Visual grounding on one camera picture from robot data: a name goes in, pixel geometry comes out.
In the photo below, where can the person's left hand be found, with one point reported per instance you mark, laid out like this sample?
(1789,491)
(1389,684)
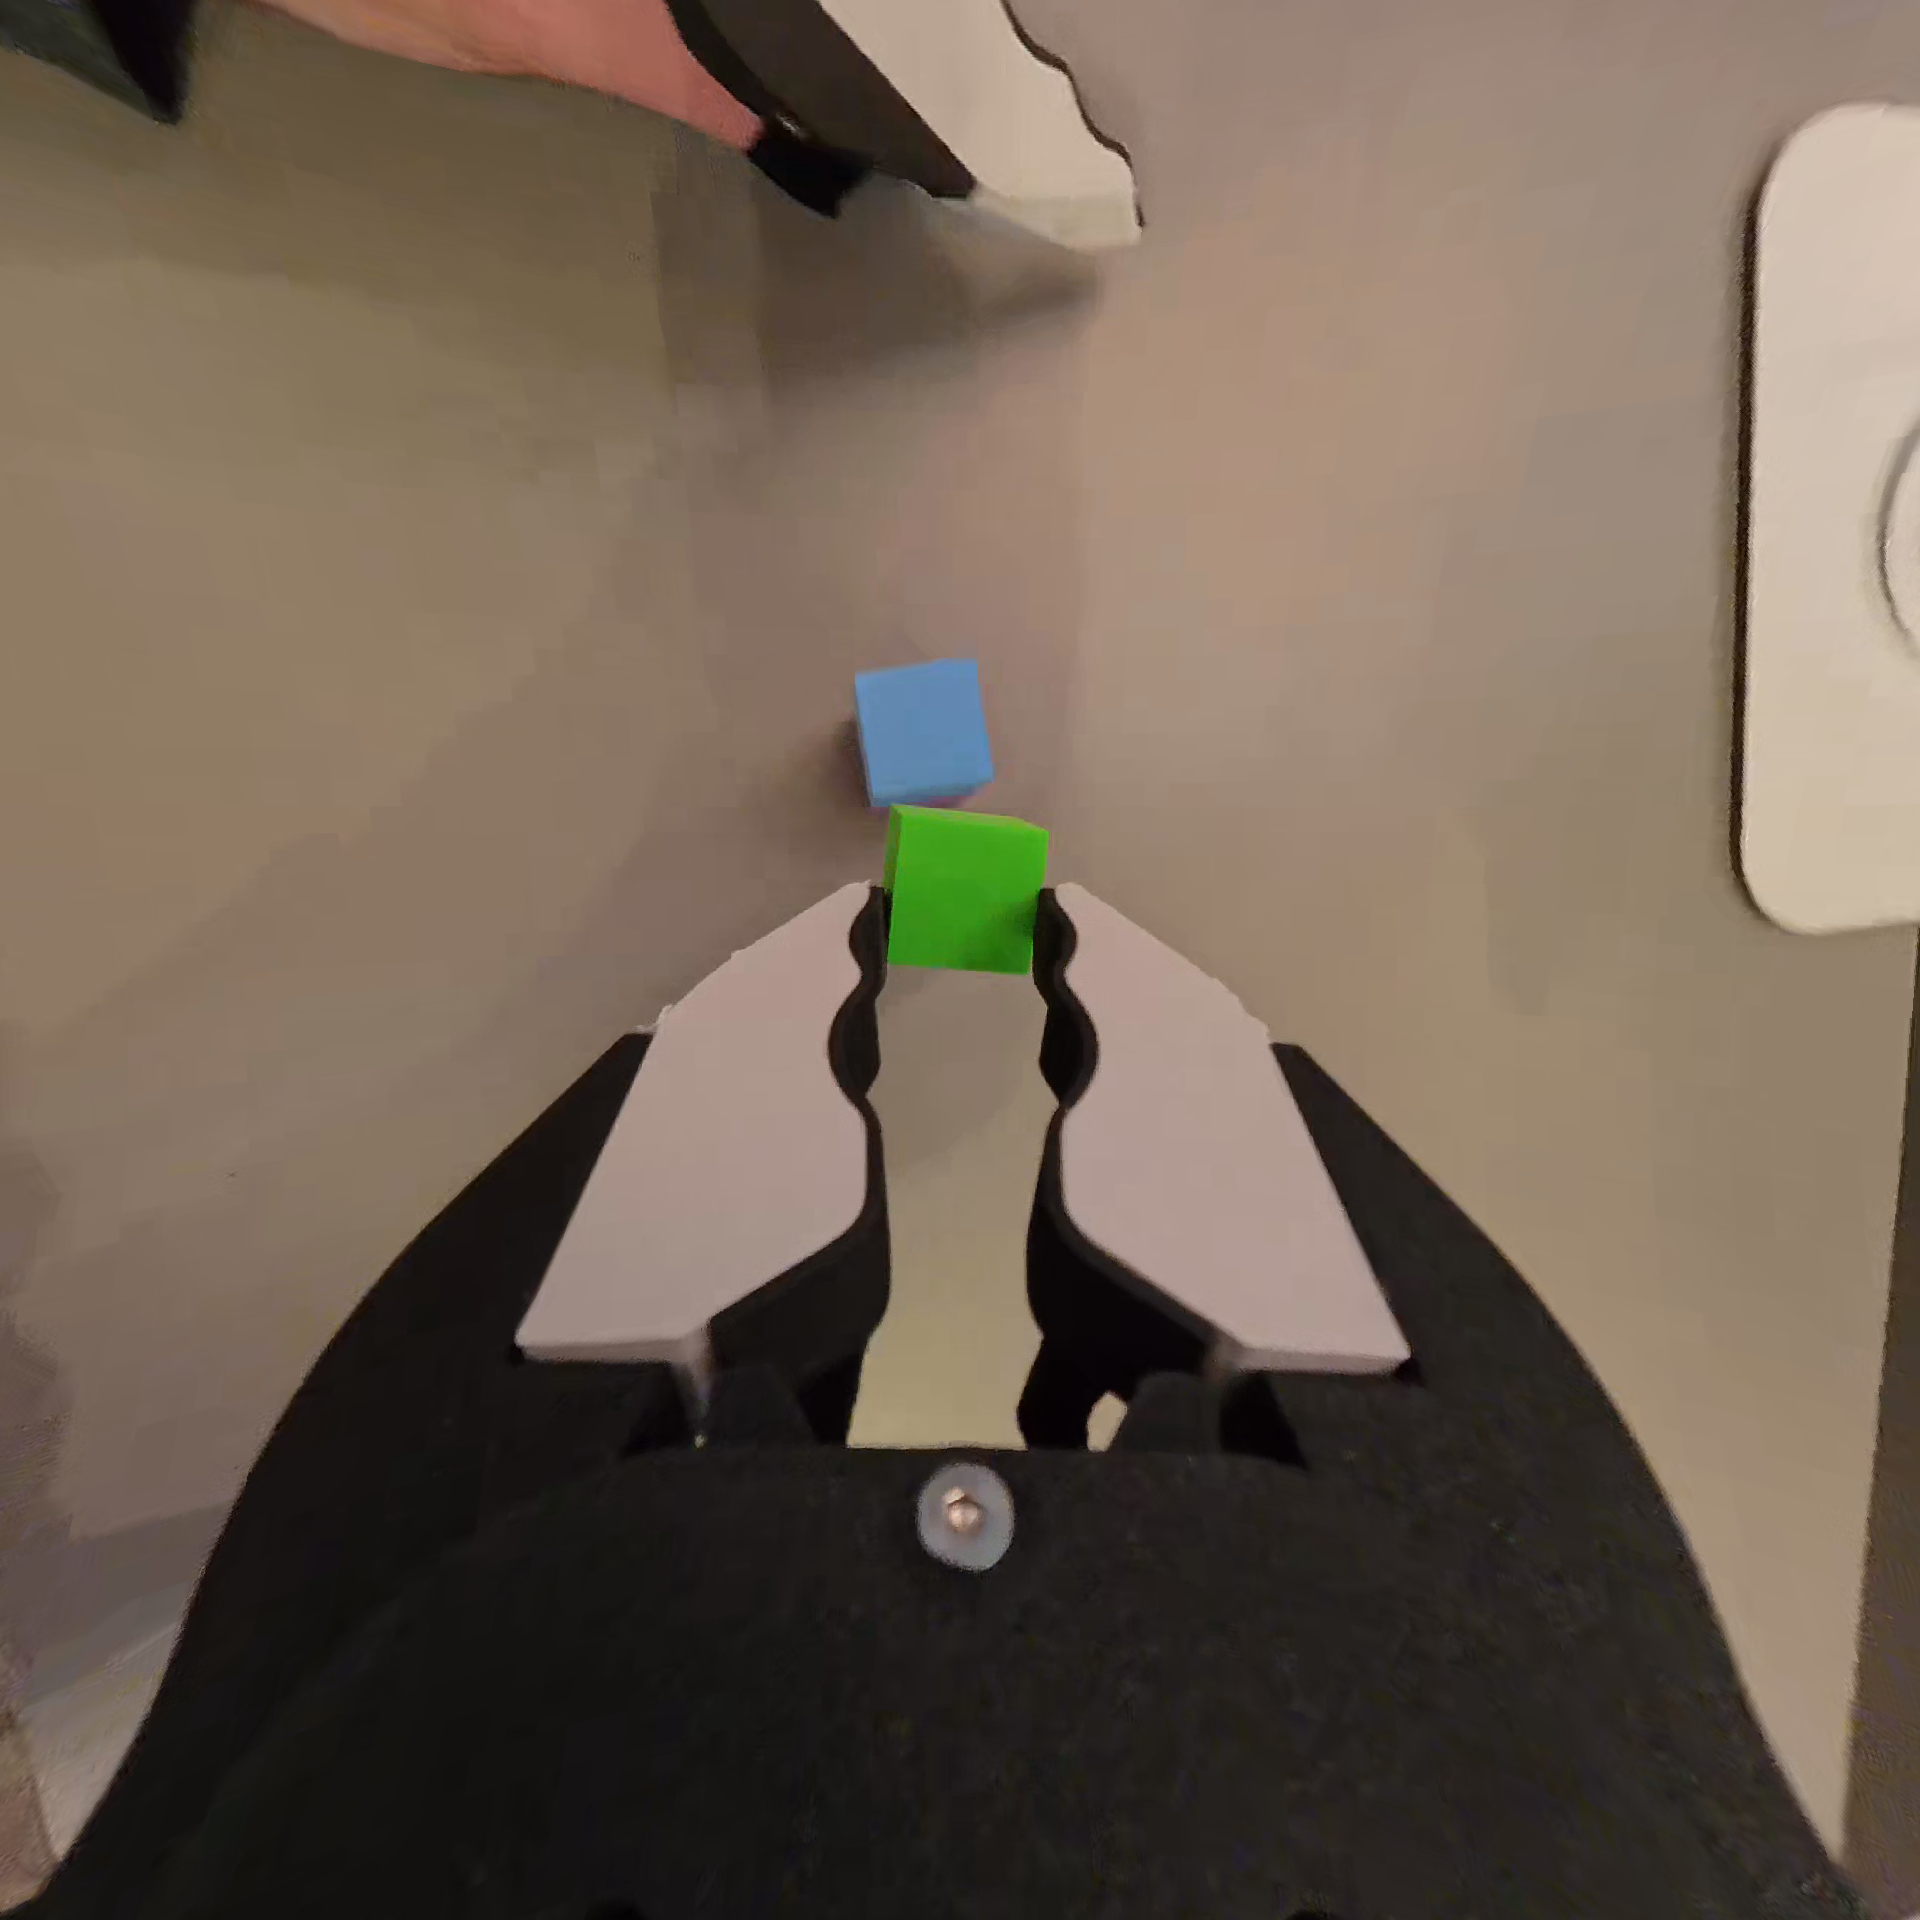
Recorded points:
(600,45)

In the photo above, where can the blue foam cube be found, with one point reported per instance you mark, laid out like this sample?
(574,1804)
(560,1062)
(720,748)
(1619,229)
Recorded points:
(923,730)

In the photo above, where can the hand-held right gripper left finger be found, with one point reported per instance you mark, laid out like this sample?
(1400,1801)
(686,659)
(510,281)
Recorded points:
(720,1140)

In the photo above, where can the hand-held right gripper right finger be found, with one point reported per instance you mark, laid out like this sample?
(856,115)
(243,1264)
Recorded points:
(1200,1154)

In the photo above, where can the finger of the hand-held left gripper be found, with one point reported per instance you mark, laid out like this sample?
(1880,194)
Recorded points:
(1021,105)

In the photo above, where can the green foam cube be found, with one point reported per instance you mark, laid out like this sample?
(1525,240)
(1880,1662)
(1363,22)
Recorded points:
(964,892)

